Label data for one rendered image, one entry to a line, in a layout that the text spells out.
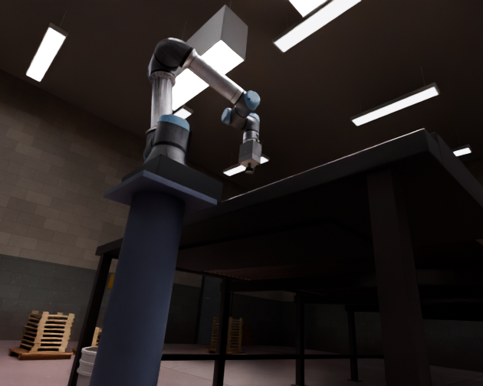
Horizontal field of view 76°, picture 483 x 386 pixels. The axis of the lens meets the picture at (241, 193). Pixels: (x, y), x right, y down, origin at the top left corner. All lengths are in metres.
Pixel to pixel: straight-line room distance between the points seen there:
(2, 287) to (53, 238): 1.03
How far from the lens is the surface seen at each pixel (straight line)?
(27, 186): 6.61
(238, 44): 3.50
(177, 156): 1.06
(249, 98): 1.38
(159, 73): 1.43
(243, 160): 1.43
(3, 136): 6.83
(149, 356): 0.92
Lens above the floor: 0.50
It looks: 23 degrees up
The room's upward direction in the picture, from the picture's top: 5 degrees clockwise
